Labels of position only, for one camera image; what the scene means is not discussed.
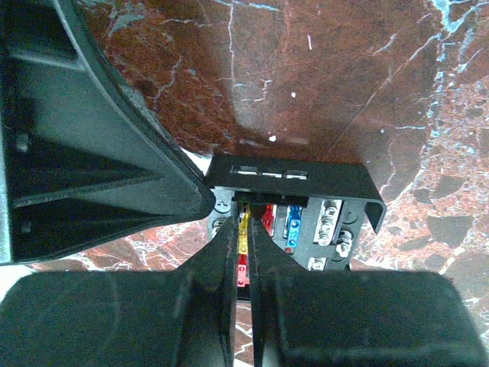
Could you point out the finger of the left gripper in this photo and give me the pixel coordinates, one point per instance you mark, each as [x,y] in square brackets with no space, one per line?
[82,161]

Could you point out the black fuse box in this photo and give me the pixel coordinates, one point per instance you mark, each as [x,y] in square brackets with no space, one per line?
[335,199]

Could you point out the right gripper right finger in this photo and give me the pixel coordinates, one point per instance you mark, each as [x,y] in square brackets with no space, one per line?
[354,318]

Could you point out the yellow fuse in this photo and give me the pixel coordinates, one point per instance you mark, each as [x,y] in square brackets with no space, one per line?
[243,232]

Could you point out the blue fuse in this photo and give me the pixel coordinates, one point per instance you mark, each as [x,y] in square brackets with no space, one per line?
[292,226]

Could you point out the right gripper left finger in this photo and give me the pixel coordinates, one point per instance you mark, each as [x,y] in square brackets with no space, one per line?
[183,317]

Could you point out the red fuse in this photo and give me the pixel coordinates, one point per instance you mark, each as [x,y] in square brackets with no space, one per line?
[269,218]

